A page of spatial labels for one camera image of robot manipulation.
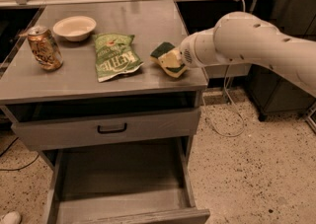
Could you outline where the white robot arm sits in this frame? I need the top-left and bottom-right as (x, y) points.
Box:
(155, 12), (316, 97)

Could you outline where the grey drawer cabinet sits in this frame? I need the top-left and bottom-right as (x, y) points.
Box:
(0, 0), (209, 224)

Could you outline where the gold soda can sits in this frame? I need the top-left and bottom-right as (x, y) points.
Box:
(28, 26), (63, 71)

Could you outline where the white paper bowl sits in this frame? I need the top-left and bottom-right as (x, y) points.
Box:
(53, 16), (97, 41)

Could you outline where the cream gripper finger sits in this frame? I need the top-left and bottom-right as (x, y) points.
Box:
(158, 48), (183, 68)

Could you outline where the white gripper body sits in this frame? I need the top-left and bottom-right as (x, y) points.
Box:
(179, 30), (214, 68)

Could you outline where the grey open middle drawer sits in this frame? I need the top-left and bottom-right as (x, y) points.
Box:
(43, 138), (209, 224)

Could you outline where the black floor cable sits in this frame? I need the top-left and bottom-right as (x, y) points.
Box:
(0, 136), (40, 172)

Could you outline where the grey top drawer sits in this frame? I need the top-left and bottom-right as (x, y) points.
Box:
(6, 91), (201, 152)

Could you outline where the white power cable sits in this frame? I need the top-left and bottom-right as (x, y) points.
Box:
(200, 0), (247, 138)

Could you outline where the white shoe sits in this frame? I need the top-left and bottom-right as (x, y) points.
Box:
(0, 211), (22, 224)

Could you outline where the green chip bag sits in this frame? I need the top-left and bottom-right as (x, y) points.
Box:
(93, 34), (143, 82)

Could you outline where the black drawer handle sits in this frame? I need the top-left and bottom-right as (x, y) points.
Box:
(97, 123), (127, 134)

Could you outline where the dark cabinet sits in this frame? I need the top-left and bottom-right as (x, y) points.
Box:
(245, 0), (316, 121)

